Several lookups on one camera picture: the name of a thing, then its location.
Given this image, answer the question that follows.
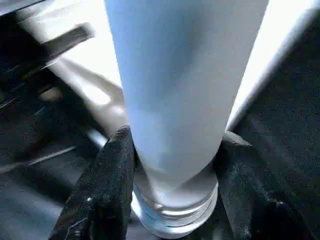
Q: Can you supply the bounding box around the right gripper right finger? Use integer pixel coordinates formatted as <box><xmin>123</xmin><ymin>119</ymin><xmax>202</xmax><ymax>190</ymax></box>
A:
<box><xmin>214</xmin><ymin>131</ymin><xmax>320</xmax><ymax>240</ymax></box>

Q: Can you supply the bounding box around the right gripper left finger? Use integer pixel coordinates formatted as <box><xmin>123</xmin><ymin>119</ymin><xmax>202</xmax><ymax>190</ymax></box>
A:
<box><xmin>48</xmin><ymin>126</ymin><xmax>136</xmax><ymax>240</ymax></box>

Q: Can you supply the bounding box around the white plastic table leg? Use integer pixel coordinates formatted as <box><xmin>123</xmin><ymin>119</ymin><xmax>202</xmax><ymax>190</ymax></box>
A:
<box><xmin>103</xmin><ymin>0</ymin><xmax>270</xmax><ymax>240</ymax></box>

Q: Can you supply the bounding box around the white plastic table top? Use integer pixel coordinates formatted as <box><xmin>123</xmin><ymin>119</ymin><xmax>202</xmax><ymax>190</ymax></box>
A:
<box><xmin>15</xmin><ymin>0</ymin><xmax>320</xmax><ymax>138</ymax></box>

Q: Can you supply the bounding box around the black work mat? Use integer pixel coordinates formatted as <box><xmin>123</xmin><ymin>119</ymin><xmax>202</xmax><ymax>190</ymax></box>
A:
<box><xmin>0</xmin><ymin>10</ymin><xmax>320</xmax><ymax>240</ymax></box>

